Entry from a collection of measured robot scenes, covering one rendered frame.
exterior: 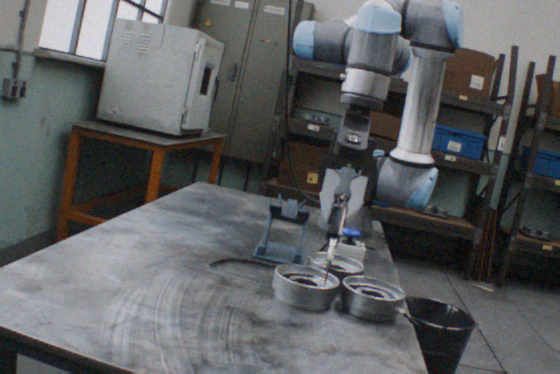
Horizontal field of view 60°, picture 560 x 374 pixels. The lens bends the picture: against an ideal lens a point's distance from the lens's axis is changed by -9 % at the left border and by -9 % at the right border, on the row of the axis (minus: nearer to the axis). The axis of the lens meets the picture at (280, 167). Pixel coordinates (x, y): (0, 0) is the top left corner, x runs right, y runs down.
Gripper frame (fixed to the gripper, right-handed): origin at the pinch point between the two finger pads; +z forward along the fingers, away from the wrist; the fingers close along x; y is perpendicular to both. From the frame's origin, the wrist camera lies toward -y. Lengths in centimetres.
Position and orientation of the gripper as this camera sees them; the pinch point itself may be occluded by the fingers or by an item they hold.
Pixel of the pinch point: (337, 218)
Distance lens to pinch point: 87.3
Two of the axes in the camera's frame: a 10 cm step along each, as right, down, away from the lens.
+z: -2.0, 9.7, 1.2
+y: 1.0, -1.0, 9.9
